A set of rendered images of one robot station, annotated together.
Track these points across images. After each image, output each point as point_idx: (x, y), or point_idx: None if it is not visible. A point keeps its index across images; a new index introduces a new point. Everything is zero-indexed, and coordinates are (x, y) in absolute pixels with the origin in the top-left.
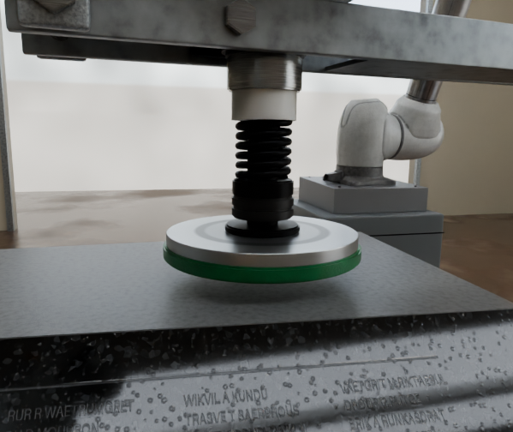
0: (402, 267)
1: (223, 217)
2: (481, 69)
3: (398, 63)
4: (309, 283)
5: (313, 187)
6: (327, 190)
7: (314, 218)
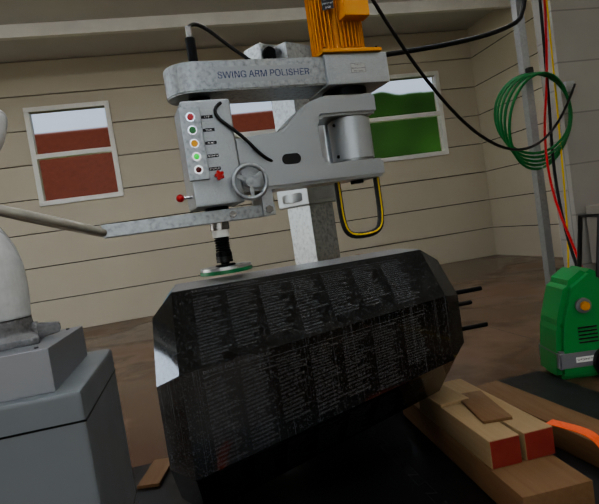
0: (184, 285)
1: (234, 265)
2: (157, 231)
3: (183, 227)
4: (216, 279)
5: (68, 344)
6: (78, 334)
7: (108, 359)
